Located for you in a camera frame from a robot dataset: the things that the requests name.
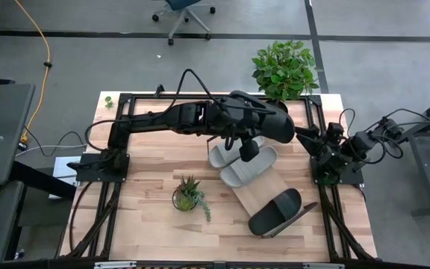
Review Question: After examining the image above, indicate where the white cable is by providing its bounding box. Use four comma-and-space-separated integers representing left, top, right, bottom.
15, 143, 89, 158

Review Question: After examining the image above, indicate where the succulent plant in black pot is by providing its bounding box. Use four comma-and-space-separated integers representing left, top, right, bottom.
171, 175, 213, 223

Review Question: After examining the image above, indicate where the black slide sandal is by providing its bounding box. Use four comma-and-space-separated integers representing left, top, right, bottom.
247, 188, 304, 237
232, 90, 296, 145

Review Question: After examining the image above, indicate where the silver metal bracket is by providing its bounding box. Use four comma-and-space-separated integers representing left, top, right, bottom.
94, 261, 137, 269
302, 262, 346, 269

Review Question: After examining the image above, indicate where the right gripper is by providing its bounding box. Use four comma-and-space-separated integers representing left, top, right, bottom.
296, 122, 346, 167

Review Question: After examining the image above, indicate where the leafy tree in black pot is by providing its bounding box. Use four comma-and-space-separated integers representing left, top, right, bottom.
251, 40, 320, 113

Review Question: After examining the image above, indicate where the blue office chair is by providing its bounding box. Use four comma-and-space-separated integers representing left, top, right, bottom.
151, 0, 216, 46

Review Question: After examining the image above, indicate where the grey slide sandal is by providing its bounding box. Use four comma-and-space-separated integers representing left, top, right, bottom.
219, 145, 278, 189
208, 134, 267, 169

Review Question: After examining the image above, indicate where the thick yellow cable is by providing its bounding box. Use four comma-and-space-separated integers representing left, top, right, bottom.
13, 0, 52, 142

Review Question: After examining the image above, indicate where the wooden shelf black metal frame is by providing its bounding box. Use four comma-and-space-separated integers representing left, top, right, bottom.
206, 134, 319, 240

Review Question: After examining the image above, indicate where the white flat box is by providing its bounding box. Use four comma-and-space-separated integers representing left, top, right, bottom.
49, 155, 82, 201

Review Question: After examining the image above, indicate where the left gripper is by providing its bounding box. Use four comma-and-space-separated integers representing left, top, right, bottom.
209, 99, 278, 163

